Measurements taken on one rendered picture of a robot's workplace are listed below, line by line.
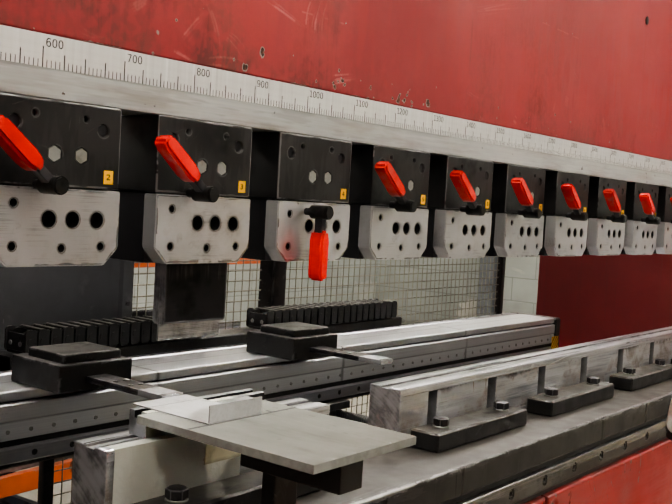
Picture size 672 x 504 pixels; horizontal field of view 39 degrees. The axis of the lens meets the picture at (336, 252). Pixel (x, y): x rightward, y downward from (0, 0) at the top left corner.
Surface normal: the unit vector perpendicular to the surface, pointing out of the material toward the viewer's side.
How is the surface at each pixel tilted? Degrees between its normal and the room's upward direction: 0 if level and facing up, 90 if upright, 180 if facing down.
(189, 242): 90
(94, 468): 90
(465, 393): 90
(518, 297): 90
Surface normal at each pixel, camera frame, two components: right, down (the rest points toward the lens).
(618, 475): 0.78, 0.08
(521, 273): -0.56, 0.01
